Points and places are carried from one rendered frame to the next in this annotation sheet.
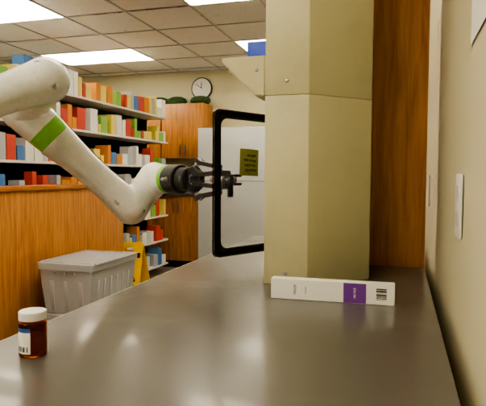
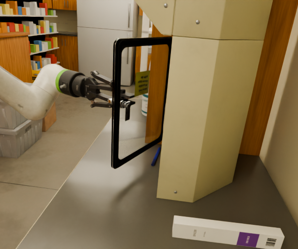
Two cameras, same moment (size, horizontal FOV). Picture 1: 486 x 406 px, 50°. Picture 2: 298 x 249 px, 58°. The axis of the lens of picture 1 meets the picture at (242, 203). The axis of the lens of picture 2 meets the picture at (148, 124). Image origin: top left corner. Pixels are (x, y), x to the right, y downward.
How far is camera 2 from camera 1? 0.72 m
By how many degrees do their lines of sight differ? 22
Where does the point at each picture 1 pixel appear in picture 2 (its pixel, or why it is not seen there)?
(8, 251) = not seen: outside the picture
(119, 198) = (22, 103)
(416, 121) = (277, 48)
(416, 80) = (285, 12)
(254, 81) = (162, 19)
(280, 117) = (187, 60)
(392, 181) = not seen: hidden behind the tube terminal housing
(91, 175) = not seen: outside the picture
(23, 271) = not seen: outside the picture
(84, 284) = (6, 110)
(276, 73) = (187, 12)
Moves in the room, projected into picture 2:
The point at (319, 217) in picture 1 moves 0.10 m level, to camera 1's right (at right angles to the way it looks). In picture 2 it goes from (209, 149) to (241, 149)
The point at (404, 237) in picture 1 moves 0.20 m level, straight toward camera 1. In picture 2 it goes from (249, 135) to (262, 158)
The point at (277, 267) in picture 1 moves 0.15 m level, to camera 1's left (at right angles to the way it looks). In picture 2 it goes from (169, 187) to (118, 189)
